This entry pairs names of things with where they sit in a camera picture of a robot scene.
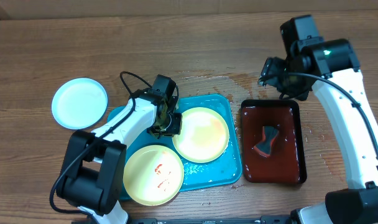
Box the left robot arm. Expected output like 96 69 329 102
49 75 182 223

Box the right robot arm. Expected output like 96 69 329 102
259 15 378 223

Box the yellow plate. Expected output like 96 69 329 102
172 107 229 163
123 145 184 206

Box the orange sponge with dark scourer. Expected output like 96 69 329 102
254 126 279 157

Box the light blue plate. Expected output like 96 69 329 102
51 78 108 129

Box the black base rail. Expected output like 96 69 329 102
127 215 297 224

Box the dark red rectangular tray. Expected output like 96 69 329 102
241 100 307 185

